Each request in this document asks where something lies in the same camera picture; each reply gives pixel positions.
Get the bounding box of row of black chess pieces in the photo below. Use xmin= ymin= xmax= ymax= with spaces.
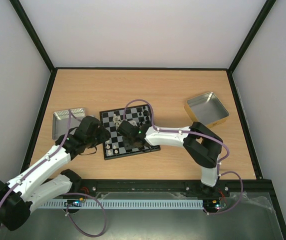
xmin=136 ymin=105 xmax=150 ymax=126

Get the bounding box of black grey chessboard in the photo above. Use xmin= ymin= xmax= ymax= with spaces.
xmin=99 ymin=104 xmax=161 ymax=160

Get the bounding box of gold metal tin box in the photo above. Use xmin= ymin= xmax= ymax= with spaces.
xmin=184 ymin=92 xmax=230 ymax=128

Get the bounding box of black aluminium frame rail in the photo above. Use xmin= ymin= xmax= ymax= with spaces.
xmin=7 ymin=176 xmax=274 ymax=198

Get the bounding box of silver metal tin lid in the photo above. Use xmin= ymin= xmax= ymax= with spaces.
xmin=52 ymin=107 xmax=86 ymax=140

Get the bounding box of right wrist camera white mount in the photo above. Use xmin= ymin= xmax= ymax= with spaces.
xmin=129 ymin=120 xmax=138 ymax=127

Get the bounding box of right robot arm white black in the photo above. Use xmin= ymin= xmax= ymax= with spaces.
xmin=116 ymin=120 xmax=224 ymax=196

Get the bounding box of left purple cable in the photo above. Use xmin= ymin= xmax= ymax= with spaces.
xmin=0 ymin=108 xmax=84 ymax=230

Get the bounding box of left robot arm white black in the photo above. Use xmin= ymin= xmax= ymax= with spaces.
xmin=0 ymin=116 xmax=110 ymax=231

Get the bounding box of light blue cable duct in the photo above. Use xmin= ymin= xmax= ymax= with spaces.
xmin=39 ymin=199 xmax=204 ymax=210

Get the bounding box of pile of white chess pieces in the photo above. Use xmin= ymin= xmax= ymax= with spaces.
xmin=112 ymin=114 xmax=123 ymax=128

